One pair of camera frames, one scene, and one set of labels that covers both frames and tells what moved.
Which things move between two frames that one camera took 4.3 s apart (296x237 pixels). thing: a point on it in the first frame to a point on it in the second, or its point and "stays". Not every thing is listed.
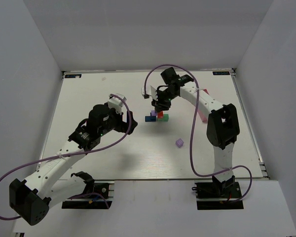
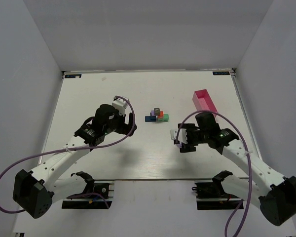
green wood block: [165, 118] stays
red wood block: [160, 115] stays
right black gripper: [160, 104] to [189, 137]
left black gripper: [125, 124] stays
